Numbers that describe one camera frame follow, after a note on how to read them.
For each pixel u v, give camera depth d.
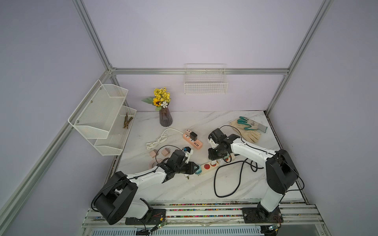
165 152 0.96
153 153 0.96
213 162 0.88
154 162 0.93
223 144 0.66
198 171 0.84
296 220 0.75
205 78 0.94
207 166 0.88
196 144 0.99
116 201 0.42
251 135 1.05
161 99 0.93
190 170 0.75
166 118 1.08
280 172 0.46
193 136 0.98
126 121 0.96
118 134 0.91
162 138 1.04
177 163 0.68
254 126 1.11
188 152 0.79
